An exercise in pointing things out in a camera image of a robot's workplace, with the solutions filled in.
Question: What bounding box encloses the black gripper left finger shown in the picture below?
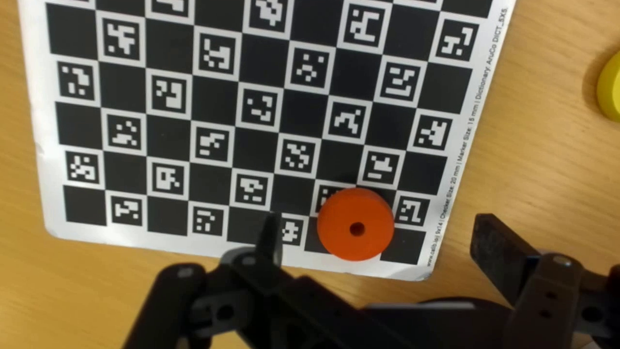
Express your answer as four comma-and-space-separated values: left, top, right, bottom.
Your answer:
122, 212, 403, 349

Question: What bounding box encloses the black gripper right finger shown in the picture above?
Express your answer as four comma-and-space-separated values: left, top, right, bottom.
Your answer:
468, 212, 620, 349

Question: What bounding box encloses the orange ring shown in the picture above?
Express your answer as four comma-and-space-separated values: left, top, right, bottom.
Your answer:
315, 187, 397, 265

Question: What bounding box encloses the yellow ring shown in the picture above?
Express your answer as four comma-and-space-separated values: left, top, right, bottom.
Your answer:
596, 49, 620, 123

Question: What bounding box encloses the black white marker board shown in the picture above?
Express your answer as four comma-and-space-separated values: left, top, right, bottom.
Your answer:
17, 0, 519, 284

